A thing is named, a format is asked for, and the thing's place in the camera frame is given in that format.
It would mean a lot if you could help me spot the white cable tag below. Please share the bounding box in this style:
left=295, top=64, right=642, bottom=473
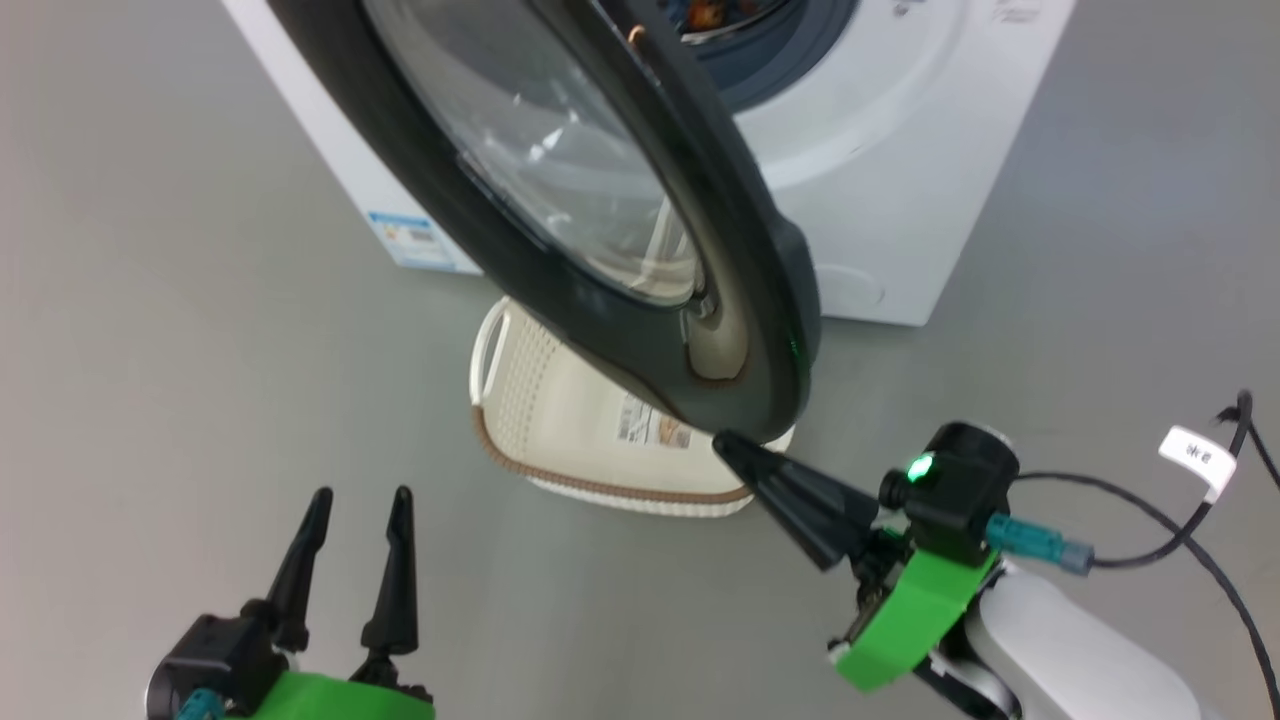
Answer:
left=1158, top=425, right=1238, bottom=503

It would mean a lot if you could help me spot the black-rimmed glass washer door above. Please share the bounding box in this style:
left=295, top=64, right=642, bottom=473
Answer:
left=265, top=0, right=823, bottom=446

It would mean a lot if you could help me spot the white perforated laundry basket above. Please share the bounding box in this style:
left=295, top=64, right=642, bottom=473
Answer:
left=470, top=295, right=796, bottom=518

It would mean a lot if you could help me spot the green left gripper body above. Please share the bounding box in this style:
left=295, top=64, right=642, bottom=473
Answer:
left=230, top=655, right=436, bottom=720

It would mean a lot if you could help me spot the white front-load washing machine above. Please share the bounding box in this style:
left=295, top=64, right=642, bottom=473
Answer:
left=220, top=0, right=1076, bottom=327

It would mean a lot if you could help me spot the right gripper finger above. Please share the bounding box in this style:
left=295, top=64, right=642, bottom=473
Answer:
left=714, top=430, right=881, bottom=531
left=755, top=480, right=871, bottom=573

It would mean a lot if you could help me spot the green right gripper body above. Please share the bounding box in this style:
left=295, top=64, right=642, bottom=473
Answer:
left=828, top=528, right=1001, bottom=693

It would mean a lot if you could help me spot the blue cartoon-print garment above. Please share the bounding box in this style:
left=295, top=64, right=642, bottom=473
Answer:
left=680, top=0, right=761, bottom=31

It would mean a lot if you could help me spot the round filter cover panel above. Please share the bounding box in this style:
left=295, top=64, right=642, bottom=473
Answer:
left=815, top=262, right=887, bottom=311

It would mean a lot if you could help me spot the blue energy label sticker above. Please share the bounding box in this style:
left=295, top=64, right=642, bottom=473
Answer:
left=368, top=210, right=457, bottom=269

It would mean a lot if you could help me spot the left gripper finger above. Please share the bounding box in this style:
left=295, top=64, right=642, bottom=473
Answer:
left=362, top=486, right=419, bottom=658
left=245, top=487, right=334, bottom=651

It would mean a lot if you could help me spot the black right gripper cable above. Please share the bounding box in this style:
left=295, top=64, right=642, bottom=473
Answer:
left=1010, top=390, right=1280, bottom=720

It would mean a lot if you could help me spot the paper label inside basket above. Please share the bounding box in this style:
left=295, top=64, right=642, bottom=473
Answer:
left=617, top=395, right=691, bottom=449

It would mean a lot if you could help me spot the teal right cable connector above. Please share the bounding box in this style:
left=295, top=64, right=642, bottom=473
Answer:
left=985, top=513, right=1096, bottom=576

